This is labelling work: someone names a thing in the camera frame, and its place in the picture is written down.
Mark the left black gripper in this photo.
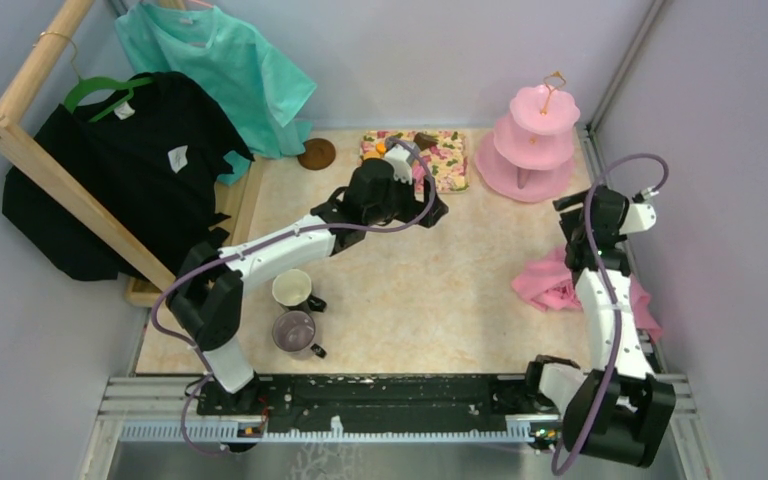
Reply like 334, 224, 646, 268
366, 169, 448, 228

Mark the pink cloth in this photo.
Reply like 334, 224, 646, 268
511, 246, 663, 341

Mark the floral serving tray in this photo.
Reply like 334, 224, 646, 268
359, 129, 469, 194

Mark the chocolate cake slice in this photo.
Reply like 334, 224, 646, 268
412, 132, 438, 152

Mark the brown round coaster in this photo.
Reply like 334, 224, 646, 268
297, 138, 337, 171

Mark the pink three-tier cake stand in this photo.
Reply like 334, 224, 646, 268
474, 71, 581, 203

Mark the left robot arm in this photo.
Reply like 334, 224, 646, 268
162, 159, 449, 414

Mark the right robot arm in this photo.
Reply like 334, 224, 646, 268
523, 185, 676, 468

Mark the orange pastry piece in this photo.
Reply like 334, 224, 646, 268
375, 143, 388, 158

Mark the orange round cookie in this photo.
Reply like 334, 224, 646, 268
362, 150, 381, 161

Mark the white mug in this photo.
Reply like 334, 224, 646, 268
271, 269, 328, 313

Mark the purple mug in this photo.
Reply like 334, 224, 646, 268
271, 311, 328, 361

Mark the teal t-shirt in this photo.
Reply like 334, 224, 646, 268
114, 2, 317, 159

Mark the black t-shirt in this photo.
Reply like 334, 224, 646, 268
1, 72, 254, 282

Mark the wooden clothes rack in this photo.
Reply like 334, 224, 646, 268
0, 0, 253, 309

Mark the green clothes hanger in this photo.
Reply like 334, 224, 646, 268
62, 76, 154, 122

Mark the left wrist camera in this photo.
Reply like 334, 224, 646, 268
382, 144, 424, 185

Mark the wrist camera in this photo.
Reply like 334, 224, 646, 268
382, 144, 424, 185
619, 187, 659, 236

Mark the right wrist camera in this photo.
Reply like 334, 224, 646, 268
619, 187, 659, 236

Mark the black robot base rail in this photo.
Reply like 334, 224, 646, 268
197, 374, 558, 434

